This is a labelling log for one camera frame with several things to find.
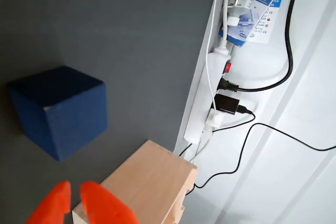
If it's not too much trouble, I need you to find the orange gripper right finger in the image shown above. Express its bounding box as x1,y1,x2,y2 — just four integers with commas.
79,180,140,224

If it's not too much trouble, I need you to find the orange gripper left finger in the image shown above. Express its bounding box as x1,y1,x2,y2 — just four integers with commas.
25,180,72,224

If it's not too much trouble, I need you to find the blue cube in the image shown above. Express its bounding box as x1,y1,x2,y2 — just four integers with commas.
7,65,109,163

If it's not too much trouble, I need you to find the light wooden box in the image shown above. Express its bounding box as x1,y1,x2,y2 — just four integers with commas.
71,140,198,224

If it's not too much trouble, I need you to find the white power strip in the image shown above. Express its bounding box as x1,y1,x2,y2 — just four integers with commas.
183,51,233,145

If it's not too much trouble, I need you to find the white usb charger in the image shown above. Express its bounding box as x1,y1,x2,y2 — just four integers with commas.
205,108,224,131

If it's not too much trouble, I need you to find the black usb charger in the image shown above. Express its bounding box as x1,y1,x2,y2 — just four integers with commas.
213,93,241,117

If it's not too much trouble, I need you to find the blue and white packet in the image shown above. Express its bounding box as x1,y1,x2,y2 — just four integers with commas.
218,16,254,48

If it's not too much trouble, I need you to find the small white plug adapter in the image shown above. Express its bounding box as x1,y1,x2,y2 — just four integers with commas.
227,16,241,27

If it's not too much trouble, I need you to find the thin white cable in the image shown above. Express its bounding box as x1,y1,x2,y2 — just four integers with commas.
205,50,219,115

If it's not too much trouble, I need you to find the thin black usb cable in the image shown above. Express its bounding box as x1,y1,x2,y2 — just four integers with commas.
211,104,257,133

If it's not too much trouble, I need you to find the thick black power cable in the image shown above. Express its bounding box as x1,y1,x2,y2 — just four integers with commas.
217,0,302,94

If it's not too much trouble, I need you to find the long thin black cable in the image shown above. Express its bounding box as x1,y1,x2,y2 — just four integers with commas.
185,122,336,196

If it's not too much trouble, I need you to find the thick white power cord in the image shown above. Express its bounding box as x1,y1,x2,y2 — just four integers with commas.
213,0,233,56

